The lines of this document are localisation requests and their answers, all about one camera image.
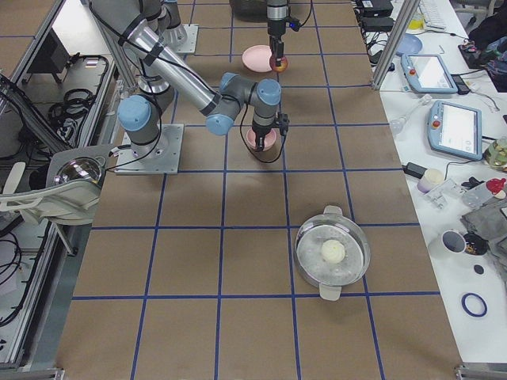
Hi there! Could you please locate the pink plate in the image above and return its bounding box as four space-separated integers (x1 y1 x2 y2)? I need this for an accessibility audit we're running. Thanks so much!
242 45 272 73

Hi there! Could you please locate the chrome dome lamp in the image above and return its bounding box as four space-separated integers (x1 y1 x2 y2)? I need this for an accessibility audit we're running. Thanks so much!
53 157 103 185

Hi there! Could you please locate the blue rubber ring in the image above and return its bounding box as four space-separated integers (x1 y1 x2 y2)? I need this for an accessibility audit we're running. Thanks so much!
460 292 488 317

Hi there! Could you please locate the aluminium frame post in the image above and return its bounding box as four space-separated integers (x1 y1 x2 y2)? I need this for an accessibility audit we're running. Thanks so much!
371 0 420 90

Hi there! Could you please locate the purple white cup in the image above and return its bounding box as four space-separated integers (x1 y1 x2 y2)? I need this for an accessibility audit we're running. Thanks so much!
417 169 444 193

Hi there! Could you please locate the white mug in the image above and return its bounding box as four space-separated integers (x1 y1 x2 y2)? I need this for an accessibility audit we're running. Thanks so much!
428 230 467 259

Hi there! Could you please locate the far teach pendant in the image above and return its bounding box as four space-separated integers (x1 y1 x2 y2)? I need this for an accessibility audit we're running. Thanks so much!
400 54 458 94

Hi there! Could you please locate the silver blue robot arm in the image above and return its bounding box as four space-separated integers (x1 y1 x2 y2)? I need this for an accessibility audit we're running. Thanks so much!
90 1 289 152

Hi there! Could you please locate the black small dish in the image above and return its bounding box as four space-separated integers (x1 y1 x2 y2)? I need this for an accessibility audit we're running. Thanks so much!
463 232 489 256

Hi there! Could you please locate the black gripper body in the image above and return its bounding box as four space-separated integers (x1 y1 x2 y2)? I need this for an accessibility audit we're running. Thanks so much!
252 112 276 139

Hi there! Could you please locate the black power adapter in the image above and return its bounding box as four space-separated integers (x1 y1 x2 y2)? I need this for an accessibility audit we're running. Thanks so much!
402 162 427 180

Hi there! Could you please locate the red white toy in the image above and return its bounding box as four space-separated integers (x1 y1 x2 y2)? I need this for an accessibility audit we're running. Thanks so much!
486 178 506 200

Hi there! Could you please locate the pink bowl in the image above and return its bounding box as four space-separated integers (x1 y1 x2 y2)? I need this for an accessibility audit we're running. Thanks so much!
246 128 277 151

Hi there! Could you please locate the glass pot with handles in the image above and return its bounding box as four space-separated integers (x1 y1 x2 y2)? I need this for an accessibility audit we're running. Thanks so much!
293 205 371 302

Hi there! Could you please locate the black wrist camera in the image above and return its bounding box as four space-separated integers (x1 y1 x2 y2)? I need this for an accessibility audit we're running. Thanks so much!
276 112 289 137

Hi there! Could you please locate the blue plate on desk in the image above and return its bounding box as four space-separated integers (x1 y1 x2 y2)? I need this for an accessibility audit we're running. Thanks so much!
396 33 423 56

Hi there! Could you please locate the white steamed bun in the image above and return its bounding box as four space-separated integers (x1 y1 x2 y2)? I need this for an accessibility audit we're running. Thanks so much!
321 239 345 264

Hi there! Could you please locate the red yellow apple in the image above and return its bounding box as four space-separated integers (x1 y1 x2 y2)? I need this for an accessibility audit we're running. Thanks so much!
270 56 288 73

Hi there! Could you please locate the teach pendant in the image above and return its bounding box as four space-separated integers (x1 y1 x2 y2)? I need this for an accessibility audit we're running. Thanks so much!
400 54 458 94
427 101 482 161

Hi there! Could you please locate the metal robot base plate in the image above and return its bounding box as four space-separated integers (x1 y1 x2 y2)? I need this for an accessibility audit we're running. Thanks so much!
112 123 184 175

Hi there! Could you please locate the near teach pendant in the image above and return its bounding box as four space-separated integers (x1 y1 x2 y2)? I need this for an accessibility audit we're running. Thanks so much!
427 101 482 161

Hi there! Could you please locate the grey cloth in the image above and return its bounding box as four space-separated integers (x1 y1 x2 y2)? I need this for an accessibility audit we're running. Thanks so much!
461 199 506 283

